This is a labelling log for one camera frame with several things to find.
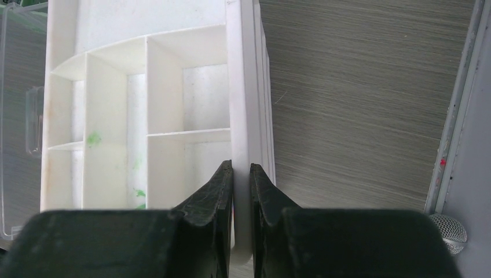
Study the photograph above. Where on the white drawer organizer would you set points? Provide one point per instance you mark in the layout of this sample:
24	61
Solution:
145	99

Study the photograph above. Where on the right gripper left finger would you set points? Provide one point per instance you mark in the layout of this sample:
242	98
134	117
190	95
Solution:
189	240

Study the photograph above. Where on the silver mesh microphone head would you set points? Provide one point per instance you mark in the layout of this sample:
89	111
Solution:
452	231

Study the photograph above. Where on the clear plastic drawer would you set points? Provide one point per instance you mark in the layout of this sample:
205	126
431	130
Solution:
23	57

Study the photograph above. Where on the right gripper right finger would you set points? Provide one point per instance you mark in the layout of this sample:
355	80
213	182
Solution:
292	241

